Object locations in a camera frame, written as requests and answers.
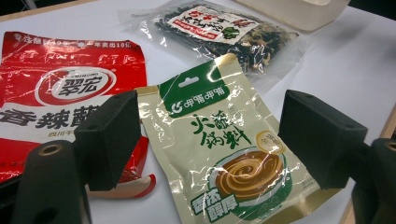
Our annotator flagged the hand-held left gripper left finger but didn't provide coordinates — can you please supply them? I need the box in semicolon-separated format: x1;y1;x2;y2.
74;90;143;192

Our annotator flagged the red seasoning packet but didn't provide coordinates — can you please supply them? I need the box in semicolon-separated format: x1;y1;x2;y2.
0;31;157;200

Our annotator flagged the white paper sheet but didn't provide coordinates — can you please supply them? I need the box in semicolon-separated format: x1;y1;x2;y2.
0;0;396;224

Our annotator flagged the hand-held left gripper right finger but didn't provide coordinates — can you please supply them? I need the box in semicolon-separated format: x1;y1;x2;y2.
277;89;368;190

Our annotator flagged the cream plastic container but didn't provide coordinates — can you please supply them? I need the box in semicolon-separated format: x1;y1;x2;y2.
233;0;351;34

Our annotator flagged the clear packet of dried seaweed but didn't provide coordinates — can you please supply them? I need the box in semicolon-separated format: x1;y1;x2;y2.
117;0;307;94

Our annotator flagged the beige green sauce packet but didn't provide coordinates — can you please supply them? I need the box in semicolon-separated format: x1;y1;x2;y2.
135;53;342;224

